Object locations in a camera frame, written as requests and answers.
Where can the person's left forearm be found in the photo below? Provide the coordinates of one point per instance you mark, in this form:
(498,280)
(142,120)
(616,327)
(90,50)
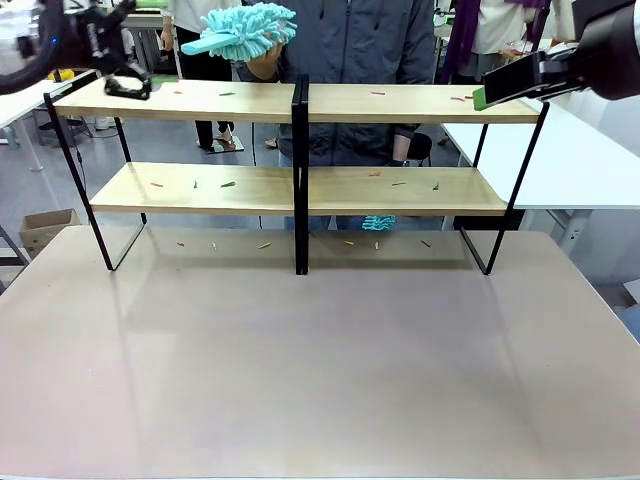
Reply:
(404,142)

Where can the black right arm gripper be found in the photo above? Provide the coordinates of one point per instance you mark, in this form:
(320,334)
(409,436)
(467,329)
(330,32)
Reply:
(615,55)

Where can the wooden shelf unit black frame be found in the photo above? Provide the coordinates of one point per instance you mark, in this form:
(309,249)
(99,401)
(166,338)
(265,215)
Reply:
(425,106)
(200,111)

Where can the cardboard box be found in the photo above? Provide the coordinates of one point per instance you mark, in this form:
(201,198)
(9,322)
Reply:
(50,235)

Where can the white table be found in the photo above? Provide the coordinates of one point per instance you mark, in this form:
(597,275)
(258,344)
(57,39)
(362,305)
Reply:
(20,105)
(575,160)

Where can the person's right hand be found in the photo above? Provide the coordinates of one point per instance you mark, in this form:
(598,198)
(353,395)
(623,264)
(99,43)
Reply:
(265,62)

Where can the bystander in white shirt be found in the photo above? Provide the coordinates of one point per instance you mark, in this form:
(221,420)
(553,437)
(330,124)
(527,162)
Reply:
(500,30)

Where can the floor scale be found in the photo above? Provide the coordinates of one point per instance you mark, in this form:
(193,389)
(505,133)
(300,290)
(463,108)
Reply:
(227,147)

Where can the bystander in black trousers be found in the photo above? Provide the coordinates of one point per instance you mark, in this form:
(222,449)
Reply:
(192,60)

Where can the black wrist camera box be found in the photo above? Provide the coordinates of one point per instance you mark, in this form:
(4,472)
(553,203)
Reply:
(595,12)

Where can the person in grey jacket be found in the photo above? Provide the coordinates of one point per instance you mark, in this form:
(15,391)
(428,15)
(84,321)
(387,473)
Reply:
(360,40)

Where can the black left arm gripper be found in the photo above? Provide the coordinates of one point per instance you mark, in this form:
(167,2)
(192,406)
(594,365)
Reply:
(97,42)

